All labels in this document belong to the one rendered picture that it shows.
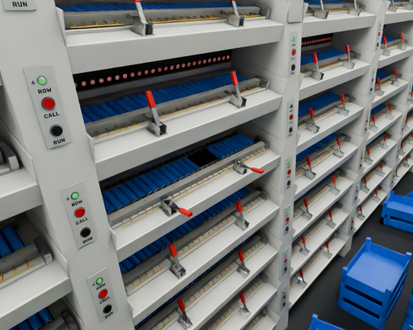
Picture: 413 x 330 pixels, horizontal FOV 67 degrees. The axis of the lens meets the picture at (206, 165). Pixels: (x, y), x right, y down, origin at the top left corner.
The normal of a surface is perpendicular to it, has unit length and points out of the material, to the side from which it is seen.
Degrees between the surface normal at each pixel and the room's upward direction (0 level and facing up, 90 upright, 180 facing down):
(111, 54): 108
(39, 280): 18
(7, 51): 90
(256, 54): 90
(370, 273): 0
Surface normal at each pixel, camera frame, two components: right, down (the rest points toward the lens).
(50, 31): 0.71, 0.24
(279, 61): -0.70, 0.34
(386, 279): -0.07, -0.91
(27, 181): 0.15, -0.79
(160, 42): 0.69, 0.51
